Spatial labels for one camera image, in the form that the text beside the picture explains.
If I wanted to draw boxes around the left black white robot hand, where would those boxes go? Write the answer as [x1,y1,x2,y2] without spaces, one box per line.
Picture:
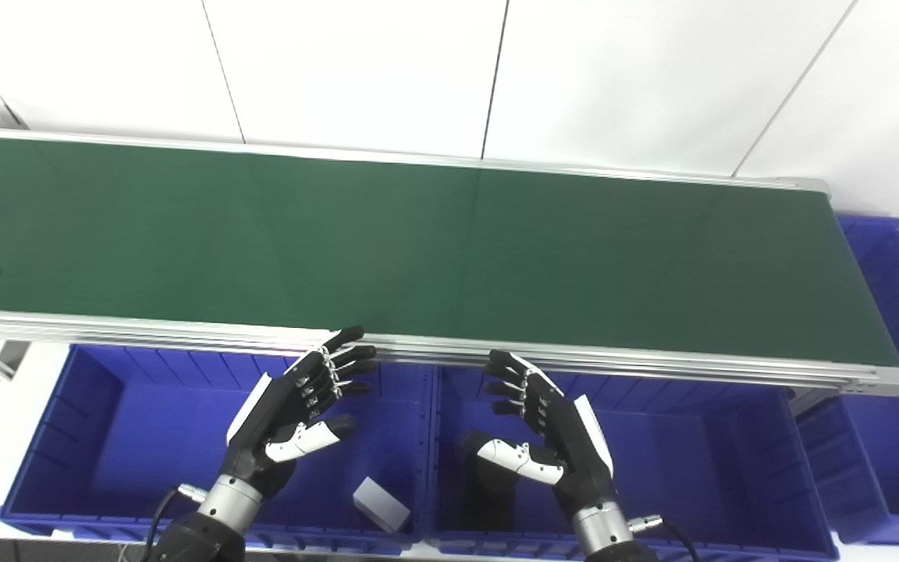
[223,325,380,496]

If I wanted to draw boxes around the white rectangular block part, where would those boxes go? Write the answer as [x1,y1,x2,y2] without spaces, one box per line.
[352,476,411,534]

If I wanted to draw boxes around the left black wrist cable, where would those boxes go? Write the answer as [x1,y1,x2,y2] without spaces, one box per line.
[141,484,208,562]

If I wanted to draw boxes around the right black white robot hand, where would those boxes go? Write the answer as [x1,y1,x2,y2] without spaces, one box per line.
[461,349,622,520]

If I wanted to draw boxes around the green conveyor belt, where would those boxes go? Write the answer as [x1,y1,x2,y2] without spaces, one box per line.
[0,125,899,397]

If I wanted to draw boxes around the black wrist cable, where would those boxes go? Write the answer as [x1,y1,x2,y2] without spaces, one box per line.
[627,513,702,562]
[141,484,208,562]

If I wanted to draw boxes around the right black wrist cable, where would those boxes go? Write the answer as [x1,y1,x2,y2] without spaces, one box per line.
[627,513,702,562]

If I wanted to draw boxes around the black cylinder-on-base part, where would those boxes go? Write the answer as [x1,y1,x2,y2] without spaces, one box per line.
[461,449,532,533]

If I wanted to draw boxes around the blue plastic bin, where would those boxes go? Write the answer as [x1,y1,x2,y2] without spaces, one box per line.
[422,363,840,562]
[0,343,436,557]
[797,215,899,547]

